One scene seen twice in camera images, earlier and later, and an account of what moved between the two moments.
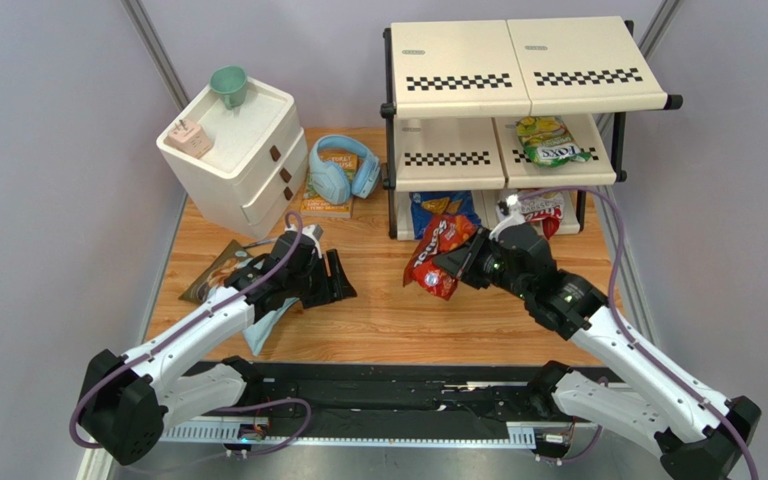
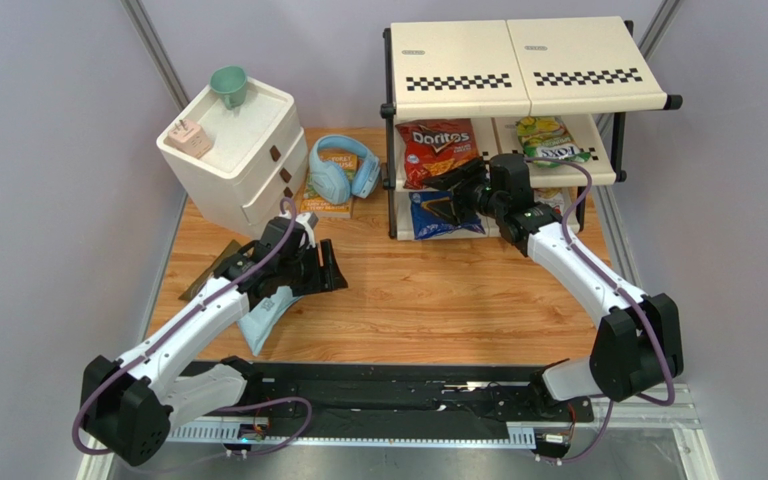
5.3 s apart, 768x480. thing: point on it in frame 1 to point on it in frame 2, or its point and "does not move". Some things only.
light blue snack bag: x=258 y=333 does not move
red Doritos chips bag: x=442 y=234 to x=431 y=147
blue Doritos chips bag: x=427 y=204 does not move
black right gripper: x=473 y=262 to x=466 y=187
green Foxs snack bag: x=548 y=142 does not move
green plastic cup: x=230 y=81 does not move
